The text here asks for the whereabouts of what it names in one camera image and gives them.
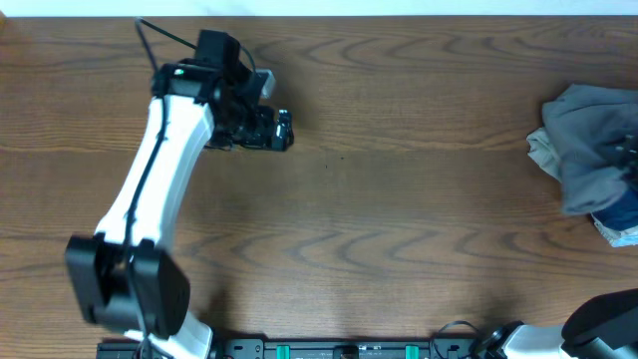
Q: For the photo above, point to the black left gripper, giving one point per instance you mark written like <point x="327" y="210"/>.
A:
<point x="261" y="139"/>

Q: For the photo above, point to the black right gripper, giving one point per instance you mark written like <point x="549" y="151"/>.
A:
<point x="628" y="160"/>

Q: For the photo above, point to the grey shorts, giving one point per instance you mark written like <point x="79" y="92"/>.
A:
<point x="587" y="125"/>

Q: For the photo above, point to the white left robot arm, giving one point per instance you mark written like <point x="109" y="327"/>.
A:
<point x="123" y="275"/>

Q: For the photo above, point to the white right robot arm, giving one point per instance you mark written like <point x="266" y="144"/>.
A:
<point x="603" y="327"/>

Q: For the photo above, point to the folded blue garment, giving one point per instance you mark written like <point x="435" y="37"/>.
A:
<point x="620" y="215"/>

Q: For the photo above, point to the folded beige garment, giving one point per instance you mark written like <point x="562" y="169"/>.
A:
<point x="543" y="153"/>

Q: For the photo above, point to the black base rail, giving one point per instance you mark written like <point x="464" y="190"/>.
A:
<point x="324" y="349"/>

